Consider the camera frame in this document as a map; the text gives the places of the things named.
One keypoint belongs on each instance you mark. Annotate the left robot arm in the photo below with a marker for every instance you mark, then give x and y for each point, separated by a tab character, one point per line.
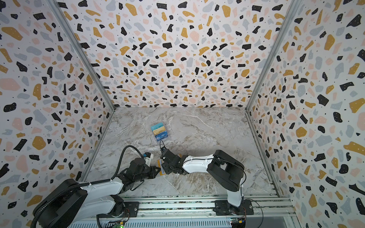
73	201

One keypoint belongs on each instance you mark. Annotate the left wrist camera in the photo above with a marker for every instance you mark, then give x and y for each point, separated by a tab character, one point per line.
148	157

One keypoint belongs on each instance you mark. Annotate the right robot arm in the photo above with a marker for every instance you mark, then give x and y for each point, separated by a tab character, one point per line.
226	170

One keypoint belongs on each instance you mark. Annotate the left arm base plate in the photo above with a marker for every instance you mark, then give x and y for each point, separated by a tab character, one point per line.
123	210

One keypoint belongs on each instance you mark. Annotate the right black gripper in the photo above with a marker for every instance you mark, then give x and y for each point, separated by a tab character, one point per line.
167	158

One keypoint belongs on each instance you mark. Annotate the white ventilation grille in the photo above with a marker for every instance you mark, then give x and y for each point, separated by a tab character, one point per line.
172	223

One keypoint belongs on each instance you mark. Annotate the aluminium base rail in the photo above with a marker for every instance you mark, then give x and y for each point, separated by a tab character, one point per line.
270	211

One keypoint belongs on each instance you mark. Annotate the yellow card holder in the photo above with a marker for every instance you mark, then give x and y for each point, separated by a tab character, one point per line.
159	163

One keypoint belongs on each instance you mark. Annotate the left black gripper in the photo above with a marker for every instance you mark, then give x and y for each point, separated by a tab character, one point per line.
154	173

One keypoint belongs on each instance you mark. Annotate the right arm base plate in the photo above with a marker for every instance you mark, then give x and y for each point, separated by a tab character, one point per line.
223	208

